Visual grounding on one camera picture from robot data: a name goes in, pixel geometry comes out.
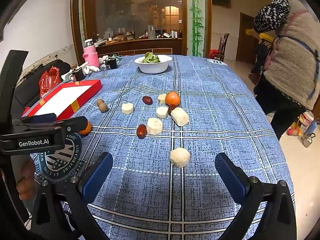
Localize blue plaid tablecloth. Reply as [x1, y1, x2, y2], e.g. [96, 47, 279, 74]
[22, 54, 297, 240]

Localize green lettuce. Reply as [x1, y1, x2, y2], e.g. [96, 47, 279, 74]
[141, 52, 161, 64]

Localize metal kettle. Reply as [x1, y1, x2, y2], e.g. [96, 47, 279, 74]
[302, 129, 316, 148]

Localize wooden chair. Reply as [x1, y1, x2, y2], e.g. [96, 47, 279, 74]
[217, 33, 230, 62]

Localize dark jar with wooden stopper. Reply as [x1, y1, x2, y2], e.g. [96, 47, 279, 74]
[70, 64, 84, 82]

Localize red plastic bag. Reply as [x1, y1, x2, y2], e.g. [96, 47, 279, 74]
[39, 66, 62, 99]

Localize person's left hand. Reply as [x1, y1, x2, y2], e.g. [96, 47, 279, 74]
[16, 159, 36, 201]

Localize pink sleeved bottle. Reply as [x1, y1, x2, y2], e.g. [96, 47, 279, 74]
[83, 39, 100, 67]

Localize small orange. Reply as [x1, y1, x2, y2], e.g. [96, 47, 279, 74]
[77, 121, 92, 135]

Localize pale green cloth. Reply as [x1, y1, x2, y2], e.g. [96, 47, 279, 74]
[61, 71, 75, 82]

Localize white bowl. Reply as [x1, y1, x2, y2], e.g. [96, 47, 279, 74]
[134, 54, 173, 74]

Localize wooden counter cabinet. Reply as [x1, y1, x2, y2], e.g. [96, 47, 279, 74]
[96, 38, 183, 55]

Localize bamboo painted panel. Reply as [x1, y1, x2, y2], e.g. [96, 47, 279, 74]
[187, 0, 205, 57]

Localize large orange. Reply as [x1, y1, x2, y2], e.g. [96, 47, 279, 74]
[165, 91, 181, 106]

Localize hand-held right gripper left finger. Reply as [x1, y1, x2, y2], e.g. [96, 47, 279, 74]
[29, 152, 114, 240]

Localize black sofa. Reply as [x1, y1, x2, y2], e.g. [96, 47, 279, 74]
[10, 60, 73, 120]

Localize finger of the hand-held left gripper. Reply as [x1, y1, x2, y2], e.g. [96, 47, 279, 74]
[14, 113, 57, 127]
[14, 116, 88, 137]

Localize brown wooden door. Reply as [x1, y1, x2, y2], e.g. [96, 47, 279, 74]
[236, 12, 262, 64]

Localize red shallow cardboard box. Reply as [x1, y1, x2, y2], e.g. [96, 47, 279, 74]
[22, 79, 103, 120]

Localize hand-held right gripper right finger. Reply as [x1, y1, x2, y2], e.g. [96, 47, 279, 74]
[214, 152, 297, 240]

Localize small black box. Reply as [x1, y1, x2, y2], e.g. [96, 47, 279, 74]
[105, 57, 118, 70]

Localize white and green cloths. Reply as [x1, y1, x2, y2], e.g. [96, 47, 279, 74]
[80, 61, 102, 75]

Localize wood framed glass partition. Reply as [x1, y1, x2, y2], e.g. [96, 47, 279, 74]
[71, 0, 212, 56]

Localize white plastic bucket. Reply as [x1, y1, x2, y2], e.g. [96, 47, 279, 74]
[300, 111, 315, 137]

